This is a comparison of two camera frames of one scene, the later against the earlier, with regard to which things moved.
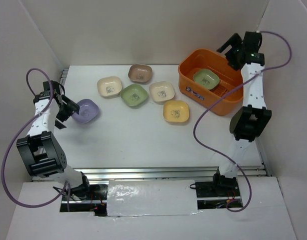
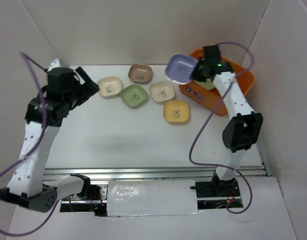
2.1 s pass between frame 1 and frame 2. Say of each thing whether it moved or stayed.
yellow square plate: stayed
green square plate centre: stayed
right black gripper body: moved
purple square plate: moved
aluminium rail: stayed
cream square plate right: stayed
